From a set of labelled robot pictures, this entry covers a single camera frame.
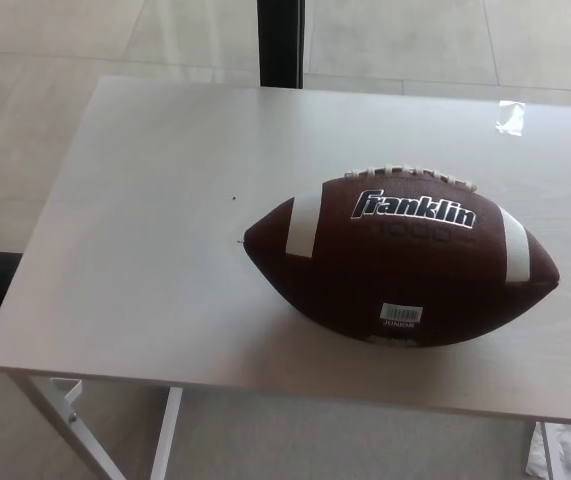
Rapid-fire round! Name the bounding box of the clear tape piece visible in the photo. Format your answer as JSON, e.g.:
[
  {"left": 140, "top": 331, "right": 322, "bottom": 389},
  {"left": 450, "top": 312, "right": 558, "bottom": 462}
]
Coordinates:
[{"left": 494, "top": 99, "right": 526, "bottom": 136}]

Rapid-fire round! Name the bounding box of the black vertical pillar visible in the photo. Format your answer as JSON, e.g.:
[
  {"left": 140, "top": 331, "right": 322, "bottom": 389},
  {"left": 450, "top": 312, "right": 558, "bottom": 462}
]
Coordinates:
[{"left": 256, "top": 0, "right": 307, "bottom": 87}]

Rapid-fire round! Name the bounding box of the white metal table leg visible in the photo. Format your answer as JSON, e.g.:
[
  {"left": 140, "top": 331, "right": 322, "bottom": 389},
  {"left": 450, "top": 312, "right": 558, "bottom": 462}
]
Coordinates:
[{"left": 539, "top": 421, "right": 566, "bottom": 480}]

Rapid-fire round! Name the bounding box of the white metal table leg frame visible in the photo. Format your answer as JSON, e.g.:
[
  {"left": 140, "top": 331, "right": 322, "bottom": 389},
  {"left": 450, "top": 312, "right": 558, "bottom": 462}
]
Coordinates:
[{"left": 12, "top": 373, "right": 185, "bottom": 480}]

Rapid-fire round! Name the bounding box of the brown Franklin football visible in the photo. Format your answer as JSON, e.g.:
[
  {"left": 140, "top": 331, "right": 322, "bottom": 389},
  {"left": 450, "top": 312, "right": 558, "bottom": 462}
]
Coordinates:
[{"left": 243, "top": 162, "right": 562, "bottom": 354}]

